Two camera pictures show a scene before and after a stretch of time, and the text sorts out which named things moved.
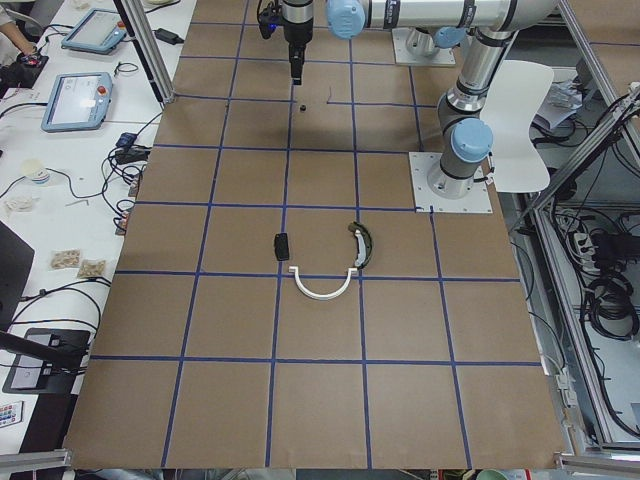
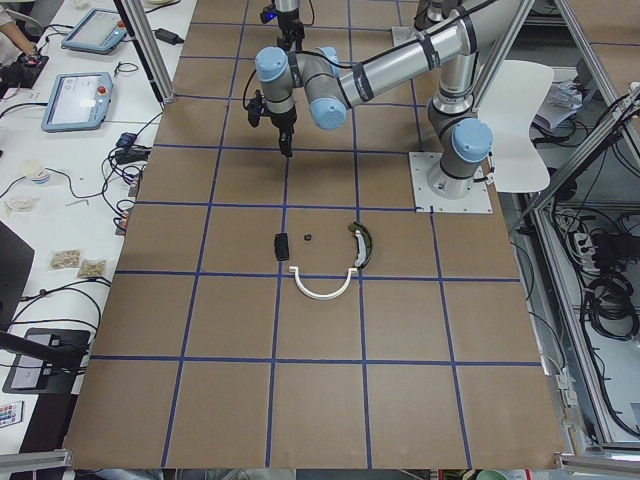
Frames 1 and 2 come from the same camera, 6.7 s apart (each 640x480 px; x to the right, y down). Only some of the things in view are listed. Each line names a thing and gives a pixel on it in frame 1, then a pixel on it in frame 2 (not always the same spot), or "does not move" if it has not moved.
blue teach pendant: (77, 101) does not move
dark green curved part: (365, 244) does not move
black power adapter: (167, 36) does not move
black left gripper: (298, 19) → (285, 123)
